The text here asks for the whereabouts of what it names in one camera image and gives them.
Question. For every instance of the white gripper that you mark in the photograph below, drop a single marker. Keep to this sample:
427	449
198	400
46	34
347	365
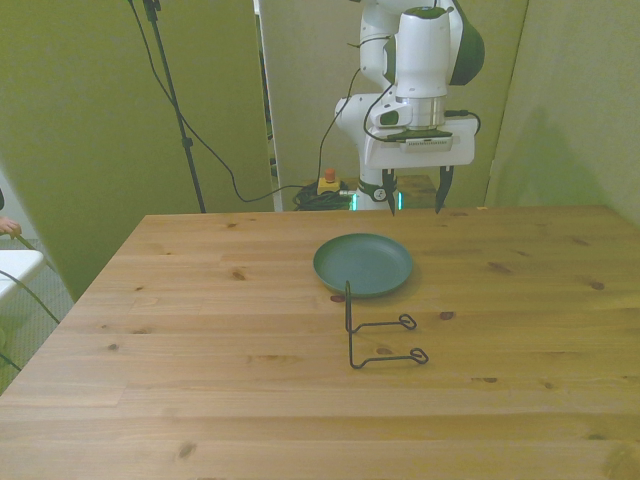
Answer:
425	159

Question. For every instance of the dark green round plate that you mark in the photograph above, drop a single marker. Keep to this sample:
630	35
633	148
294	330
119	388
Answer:
365	260

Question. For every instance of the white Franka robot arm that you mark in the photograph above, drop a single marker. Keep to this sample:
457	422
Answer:
420	50

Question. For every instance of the bare person hand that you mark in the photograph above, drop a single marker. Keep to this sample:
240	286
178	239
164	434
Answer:
9	225

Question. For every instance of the yellow emergency stop box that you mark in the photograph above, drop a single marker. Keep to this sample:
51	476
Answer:
327	186

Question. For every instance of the wooden robot base pedestal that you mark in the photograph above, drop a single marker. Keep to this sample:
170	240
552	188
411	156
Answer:
420	192

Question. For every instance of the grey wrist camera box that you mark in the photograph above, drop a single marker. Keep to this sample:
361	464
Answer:
430	145

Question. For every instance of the black camera stand pole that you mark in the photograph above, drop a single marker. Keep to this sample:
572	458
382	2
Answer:
173	95

